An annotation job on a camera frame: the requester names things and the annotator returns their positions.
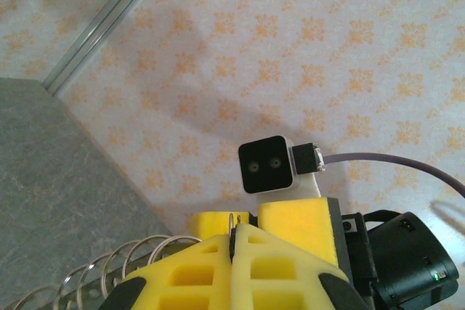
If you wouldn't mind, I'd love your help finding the aluminium frame post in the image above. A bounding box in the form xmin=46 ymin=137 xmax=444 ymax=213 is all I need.
xmin=43 ymin=0 xmax=172 ymax=96

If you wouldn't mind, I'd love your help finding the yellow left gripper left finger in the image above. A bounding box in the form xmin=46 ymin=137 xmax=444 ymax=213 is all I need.
xmin=97 ymin=232 xmax=236 ymax=310

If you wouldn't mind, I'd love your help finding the metal key plate with rings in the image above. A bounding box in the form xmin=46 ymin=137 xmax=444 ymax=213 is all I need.
xmin=0 ymin=214 xmax=243 ymax=310

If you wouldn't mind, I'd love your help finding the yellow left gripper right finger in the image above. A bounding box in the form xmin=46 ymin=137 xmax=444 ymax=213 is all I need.
xmin=232 ymin=221 xmax=368 ymax=310

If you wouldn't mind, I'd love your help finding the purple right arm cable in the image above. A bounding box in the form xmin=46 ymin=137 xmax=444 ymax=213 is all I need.
xmin=290 ymin=142 xmax=465 ymax=200

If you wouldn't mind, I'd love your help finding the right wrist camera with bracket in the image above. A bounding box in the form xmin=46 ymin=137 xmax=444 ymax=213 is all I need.
xmin=238 ymin=134 xmax=320 ymax=206

